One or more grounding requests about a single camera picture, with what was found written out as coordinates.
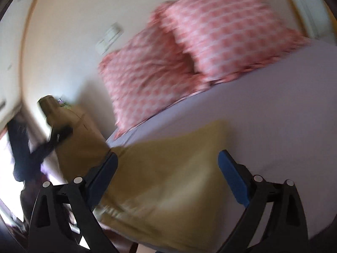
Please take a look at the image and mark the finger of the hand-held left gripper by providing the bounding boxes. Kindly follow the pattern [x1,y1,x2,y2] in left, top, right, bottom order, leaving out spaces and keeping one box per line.
[49,125,74,145]

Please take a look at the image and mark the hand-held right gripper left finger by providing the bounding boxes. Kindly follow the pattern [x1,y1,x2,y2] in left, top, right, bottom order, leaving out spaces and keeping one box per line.
[28,153,119,253]

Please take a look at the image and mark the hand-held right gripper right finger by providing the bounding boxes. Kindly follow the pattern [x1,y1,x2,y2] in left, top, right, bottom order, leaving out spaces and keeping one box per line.
[217,150,309,253]

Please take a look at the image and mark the khaki pants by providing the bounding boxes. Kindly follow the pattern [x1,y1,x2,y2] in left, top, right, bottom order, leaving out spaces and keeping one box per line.
[37,95,233,251]

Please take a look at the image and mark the bed with lavender sheet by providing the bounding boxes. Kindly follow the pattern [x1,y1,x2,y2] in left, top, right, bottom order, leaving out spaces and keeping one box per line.
[105,38,337,253]

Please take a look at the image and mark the pink patterned pillow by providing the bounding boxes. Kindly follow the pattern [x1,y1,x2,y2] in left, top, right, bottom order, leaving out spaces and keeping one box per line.
[160,0,314,83]
[98,3,211,138]

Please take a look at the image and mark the white wall switch plate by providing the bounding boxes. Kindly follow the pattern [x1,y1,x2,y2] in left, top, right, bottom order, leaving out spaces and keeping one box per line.
[95,38,113,55]
[106,22,125,38]

